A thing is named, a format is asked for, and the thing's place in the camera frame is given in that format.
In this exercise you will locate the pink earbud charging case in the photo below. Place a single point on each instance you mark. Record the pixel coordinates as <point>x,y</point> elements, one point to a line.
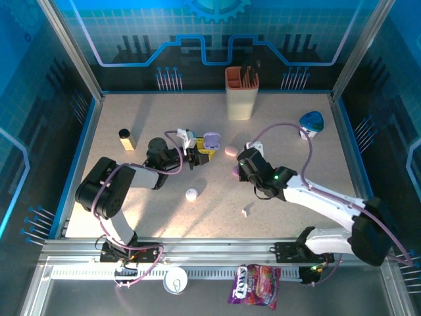
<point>231,150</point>

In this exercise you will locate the white earbud charging case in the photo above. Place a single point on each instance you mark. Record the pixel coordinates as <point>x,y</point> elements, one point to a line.
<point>191,195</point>

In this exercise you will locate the white earbud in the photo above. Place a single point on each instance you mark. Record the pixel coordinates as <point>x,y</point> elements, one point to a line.
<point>245,213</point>

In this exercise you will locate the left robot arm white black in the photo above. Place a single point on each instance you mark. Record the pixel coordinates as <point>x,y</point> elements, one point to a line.
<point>102,194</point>

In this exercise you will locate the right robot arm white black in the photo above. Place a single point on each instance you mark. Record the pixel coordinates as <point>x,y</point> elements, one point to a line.
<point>322,200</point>

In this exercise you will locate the wooden bottle black cap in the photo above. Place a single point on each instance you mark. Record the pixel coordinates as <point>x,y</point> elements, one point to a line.
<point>128,143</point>

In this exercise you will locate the beige utensil holder orange top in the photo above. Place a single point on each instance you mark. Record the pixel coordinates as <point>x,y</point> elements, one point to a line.
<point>240,102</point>

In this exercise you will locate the white cup blue lid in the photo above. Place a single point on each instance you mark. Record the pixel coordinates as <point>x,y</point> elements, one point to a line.
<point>312,120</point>

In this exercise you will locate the purple candy bag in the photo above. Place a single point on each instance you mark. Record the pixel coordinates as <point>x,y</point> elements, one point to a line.
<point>256,283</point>

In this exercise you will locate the black control box green light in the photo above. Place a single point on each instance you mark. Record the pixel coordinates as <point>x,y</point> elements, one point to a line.
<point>310,276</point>

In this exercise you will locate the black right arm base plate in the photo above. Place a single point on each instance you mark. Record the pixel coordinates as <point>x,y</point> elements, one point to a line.
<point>284,251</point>

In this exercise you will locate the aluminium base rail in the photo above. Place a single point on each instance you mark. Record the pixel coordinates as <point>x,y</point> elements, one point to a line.
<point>213,245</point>

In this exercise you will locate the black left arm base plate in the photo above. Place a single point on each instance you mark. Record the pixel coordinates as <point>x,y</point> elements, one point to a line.
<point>148,247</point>

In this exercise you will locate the aluminium frame post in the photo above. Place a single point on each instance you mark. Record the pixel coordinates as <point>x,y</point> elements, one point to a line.
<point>359,49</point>
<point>74,49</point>

